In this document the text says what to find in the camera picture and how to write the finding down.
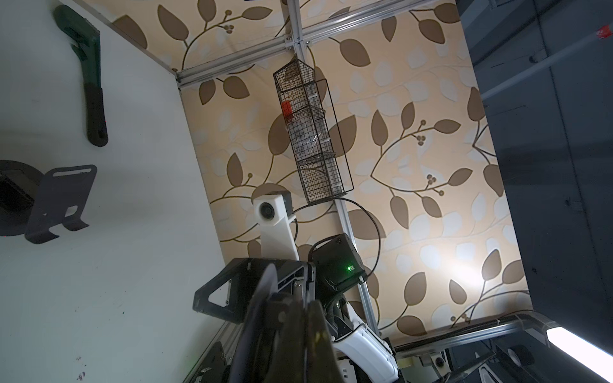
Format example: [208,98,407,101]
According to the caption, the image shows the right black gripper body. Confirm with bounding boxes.
[193,258,315,330]

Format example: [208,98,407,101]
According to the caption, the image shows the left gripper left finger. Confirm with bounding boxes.
[268,302,307,383]

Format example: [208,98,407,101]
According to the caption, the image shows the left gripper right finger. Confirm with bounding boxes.
[306,301,344,383]

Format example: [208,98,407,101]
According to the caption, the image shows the grey phone stand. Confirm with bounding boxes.
[1,160,97,244]
[228,264,295,382]

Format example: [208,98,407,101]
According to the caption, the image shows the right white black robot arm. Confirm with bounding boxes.
[193,234,400,382]

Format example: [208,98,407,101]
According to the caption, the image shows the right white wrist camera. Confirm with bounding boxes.
[254,191,299,261]

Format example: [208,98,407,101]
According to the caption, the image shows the right black wire basket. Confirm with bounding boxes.
[273,57,354,205]

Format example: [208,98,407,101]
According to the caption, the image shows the green black handled tool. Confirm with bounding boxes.
[53,5,109,148]

